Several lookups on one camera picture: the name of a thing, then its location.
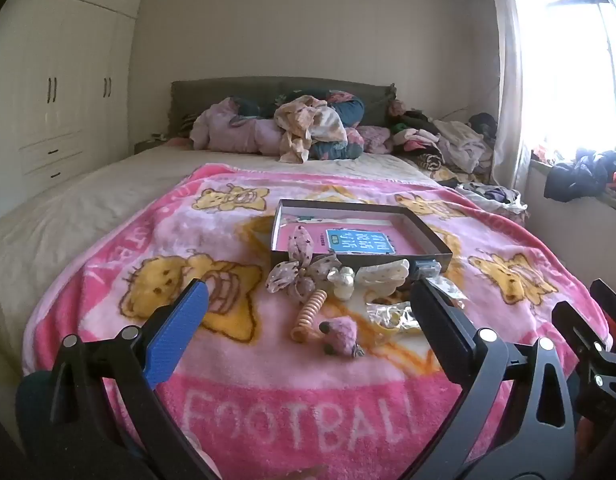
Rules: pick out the polka dot bow scrunchie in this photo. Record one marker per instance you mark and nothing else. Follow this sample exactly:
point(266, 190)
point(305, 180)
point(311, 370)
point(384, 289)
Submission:
point(288, 275)

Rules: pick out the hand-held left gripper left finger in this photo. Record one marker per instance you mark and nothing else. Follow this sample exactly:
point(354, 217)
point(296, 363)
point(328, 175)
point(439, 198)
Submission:
point(180, 330)

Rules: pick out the white curtain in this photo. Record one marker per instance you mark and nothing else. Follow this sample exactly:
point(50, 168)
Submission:
point(510, 85)

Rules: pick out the white pearl hair clip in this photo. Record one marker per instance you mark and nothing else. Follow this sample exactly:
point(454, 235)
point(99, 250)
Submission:
point(344, 282)

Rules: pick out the dark clothes on sill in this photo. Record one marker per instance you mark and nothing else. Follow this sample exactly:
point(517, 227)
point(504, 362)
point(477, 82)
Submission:
point(577, 175)

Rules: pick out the pink fuzzy hair clip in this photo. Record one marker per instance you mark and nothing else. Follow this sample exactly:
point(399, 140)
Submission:
point(340, 335)

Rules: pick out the crumpled clothes beside bed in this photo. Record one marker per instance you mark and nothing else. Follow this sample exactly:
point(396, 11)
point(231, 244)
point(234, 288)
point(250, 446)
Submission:
point(492, 197)

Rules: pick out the cream printed garment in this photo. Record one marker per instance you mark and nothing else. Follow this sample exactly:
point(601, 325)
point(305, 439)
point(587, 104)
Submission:
point(308, 120)

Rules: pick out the white wardrobe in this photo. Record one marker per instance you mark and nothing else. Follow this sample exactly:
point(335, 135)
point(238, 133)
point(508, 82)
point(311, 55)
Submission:
point(53, 85)

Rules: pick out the window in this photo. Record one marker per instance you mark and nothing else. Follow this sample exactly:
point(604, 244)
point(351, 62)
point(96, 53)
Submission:
point(572, 70)

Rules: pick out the plastic bag with gold jewelry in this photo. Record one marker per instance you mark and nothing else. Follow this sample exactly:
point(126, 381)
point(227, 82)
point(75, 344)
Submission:
point(392, 315)

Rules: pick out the cream hair claw clip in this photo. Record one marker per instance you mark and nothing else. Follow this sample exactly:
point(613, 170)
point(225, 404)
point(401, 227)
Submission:
point(382, 275)

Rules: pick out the pile of mixed clothes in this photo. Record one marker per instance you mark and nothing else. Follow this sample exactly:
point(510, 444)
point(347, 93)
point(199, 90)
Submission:
point(447, 145)

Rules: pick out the grey cardboard box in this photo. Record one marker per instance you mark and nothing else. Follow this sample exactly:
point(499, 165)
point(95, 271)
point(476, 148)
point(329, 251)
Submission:
point(368, 259)

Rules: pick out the pink printed bear blanket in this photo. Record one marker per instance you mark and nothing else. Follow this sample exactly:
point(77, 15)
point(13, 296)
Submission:
point(288, 400)

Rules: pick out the pile of clothes at headboard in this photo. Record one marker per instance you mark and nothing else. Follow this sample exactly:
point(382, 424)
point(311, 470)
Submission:
point(348, 110)

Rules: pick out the pink floral pillow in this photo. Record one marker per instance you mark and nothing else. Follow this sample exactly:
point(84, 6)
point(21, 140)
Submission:
point(370, 137)

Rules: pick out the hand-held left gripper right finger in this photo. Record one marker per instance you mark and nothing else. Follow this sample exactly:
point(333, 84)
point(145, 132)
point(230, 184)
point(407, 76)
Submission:
point(445, 332)

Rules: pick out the lavender bundled blanket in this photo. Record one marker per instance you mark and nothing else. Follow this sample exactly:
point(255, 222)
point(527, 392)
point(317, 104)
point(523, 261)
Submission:
point(228, 130)

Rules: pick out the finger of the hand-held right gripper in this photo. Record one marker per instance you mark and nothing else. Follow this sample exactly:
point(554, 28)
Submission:
point(580, 330)
point(610, 300)

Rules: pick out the pink book with blue label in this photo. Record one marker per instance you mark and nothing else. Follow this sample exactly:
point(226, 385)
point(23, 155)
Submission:
point(363, 242)

